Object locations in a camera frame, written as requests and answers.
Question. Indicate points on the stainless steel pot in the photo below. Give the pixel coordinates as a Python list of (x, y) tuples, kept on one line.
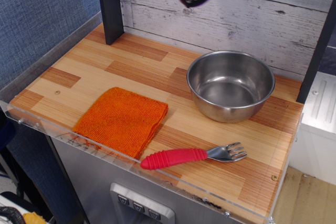
[(229, 86)]

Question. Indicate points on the orange folded cloth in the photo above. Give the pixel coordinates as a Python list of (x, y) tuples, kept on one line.
[(122, 120)]

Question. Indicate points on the clear acrylic front guard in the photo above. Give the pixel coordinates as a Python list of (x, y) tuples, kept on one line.
[(92, 169)]

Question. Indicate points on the white side cabinet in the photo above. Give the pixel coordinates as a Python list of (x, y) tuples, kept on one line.
[(313, 150)]

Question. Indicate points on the silver button control panel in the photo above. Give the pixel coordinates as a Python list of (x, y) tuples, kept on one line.
[(141, 204)]

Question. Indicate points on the yellow object bottom left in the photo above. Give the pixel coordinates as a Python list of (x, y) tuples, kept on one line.
[(33, 218)]

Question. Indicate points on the black left vertical post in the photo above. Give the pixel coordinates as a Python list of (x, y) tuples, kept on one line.
[(112, 20)]

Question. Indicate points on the black vertical post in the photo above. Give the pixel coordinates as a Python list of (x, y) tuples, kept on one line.
[(316, 59), (112, 20)]

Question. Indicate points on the black right vertical post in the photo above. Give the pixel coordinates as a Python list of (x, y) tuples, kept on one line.
[(316, 59)]

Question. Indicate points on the red handled metal fork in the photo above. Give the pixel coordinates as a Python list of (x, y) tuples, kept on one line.
[(163, 159)]

